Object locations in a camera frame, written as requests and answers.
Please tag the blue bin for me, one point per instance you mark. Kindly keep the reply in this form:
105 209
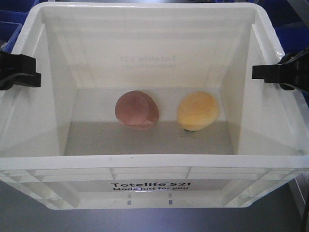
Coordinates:
13 14
291 30

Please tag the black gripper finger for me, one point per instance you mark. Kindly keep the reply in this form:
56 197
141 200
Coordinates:
13 64
282 85
21 79
284 70

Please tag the brown plush ball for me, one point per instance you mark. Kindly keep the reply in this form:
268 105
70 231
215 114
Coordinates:
137 110

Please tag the white plastic tote box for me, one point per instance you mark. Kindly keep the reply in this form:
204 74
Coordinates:
62 144

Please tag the blue bin right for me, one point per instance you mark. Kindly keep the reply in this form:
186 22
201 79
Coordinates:
291 30

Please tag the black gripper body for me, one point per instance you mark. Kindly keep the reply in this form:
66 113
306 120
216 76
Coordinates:
300 79

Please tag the blue bin left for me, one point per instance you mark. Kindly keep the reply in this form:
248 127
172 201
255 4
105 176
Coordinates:
13 14

